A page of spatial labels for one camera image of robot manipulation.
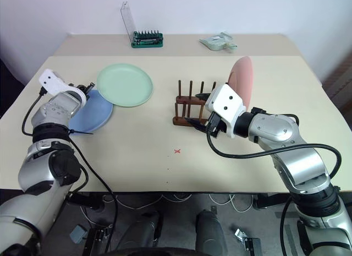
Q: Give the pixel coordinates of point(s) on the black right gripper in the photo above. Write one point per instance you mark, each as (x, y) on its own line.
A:
(216, 124)

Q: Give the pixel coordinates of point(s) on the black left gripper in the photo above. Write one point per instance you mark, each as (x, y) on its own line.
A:
(82, 88)

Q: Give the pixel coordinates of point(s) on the pink plate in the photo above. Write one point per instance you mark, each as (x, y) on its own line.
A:
(243, 74)

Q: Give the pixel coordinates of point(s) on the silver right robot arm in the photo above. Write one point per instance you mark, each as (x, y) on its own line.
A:
(299, 159)

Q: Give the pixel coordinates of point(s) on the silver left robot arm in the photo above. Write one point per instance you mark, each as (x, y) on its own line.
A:
(35, 168)

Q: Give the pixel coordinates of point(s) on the wooden dish rack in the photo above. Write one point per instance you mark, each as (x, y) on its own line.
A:
(189, 113)

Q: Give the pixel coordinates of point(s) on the blue plate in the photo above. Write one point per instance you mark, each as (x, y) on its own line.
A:
(92, 115)

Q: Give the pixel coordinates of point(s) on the green plate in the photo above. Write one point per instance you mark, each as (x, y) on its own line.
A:
(123, 84)

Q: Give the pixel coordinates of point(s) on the clear plastic bag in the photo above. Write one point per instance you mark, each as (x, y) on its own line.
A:
(217, 41)

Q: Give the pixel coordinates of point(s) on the green screwdriver bit set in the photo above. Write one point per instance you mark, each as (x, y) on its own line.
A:
(148, 42)

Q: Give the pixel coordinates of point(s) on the clear plastic case lid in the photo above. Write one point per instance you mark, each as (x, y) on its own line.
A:
(128, 19)

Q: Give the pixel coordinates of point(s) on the dark rounded shape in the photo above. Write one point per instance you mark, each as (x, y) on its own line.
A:
(210, 231)

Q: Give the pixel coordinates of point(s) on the grey foot pedal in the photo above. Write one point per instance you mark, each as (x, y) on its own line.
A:
(78, 234)

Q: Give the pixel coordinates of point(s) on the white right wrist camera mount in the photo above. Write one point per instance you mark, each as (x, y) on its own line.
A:
(226, 103)

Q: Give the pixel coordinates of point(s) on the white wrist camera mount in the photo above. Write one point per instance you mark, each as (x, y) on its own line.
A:
(226, 103)
(52, 81)

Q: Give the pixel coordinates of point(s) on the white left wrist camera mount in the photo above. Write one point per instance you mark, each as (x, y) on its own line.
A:
(52, 81)

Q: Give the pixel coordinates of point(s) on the metal caster bracket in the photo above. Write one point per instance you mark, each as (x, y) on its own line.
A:
(247, 239)

